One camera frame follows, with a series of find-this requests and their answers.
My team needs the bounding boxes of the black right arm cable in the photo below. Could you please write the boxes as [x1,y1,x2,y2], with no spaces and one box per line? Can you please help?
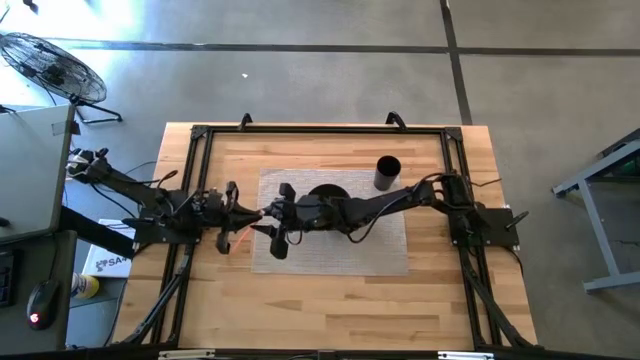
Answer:
[346,172,447,245]

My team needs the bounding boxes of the black computer mouse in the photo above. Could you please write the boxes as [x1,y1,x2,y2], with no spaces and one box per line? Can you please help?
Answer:
[25,278,61,332]

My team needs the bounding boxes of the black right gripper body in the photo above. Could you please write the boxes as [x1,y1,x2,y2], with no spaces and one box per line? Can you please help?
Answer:
[268,182,327,261]

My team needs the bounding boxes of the thin orange plastic utensil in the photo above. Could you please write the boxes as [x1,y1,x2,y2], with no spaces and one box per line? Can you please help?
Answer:
[231,209,266,252]

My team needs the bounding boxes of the black floor fan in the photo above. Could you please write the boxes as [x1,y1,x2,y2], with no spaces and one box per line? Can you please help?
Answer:
[0,31,124,126]

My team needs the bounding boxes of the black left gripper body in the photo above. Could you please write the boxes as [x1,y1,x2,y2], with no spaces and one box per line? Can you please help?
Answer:
[199,180,240,256]

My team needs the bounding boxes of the white printed cardboard box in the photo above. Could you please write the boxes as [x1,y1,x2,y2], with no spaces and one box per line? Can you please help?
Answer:
[81,218,137,280]

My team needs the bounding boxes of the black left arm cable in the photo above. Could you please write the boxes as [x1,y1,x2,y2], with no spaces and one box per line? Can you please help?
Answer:
[89,159,180,217]

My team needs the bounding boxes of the black keyboard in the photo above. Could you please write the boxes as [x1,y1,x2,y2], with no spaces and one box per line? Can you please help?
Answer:
[0,251,16,309]

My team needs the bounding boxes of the tall black cup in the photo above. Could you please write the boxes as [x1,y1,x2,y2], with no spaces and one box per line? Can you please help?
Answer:
[372,154,403,192]

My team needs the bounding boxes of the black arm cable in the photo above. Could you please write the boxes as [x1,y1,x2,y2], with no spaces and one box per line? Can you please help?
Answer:
[346,172,447,245]
[89,159,180,217]

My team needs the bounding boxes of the grey blue metal table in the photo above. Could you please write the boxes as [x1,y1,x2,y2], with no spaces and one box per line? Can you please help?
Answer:
[551,127,640,295]

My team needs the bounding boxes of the grey woven placemat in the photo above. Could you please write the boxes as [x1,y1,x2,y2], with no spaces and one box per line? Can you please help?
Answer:
[250,168,410,277]

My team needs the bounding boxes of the black aluminium table frame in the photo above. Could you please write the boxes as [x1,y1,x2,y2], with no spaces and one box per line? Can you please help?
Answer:
[113,122,544,360]

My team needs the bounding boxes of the yellow bottle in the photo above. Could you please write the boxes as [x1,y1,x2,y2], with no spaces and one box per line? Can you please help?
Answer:
[70,272,102,301]

